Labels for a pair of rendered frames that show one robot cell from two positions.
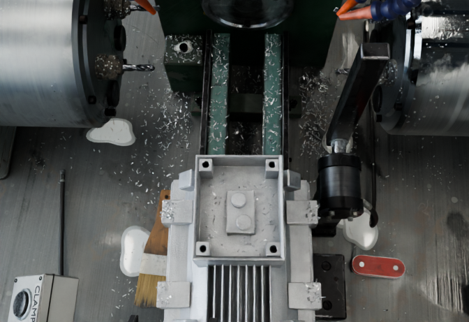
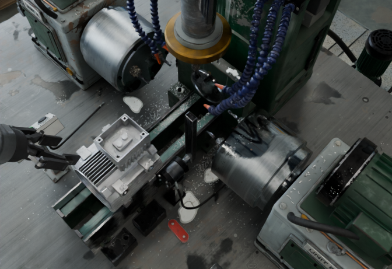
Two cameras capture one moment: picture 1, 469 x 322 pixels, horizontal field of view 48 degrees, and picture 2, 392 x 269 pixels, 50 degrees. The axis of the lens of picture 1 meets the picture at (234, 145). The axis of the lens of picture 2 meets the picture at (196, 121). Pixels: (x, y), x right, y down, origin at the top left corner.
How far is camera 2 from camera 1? 0.71 m
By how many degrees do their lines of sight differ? 18
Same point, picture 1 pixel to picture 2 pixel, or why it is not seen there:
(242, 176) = (135, 132)
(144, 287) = not seen: hidden behind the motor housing
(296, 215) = (142, 161)
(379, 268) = (177, 231)
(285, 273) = (121, 175)
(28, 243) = (70, 118)
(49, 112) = (104, 72)
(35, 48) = (112, 47)
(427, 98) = (220, 159)
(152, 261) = not seen: hidden behind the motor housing
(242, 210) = (122, 141)
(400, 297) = (176, 250)
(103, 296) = not seen: hidden behind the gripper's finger
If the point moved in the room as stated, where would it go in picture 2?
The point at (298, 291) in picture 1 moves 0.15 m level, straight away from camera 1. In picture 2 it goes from (119, 183) to (172, 182)
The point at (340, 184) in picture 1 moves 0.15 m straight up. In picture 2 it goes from (170, 168) to (168, 145)
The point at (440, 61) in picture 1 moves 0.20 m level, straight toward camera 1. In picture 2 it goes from (231, 147) to (160, 161)
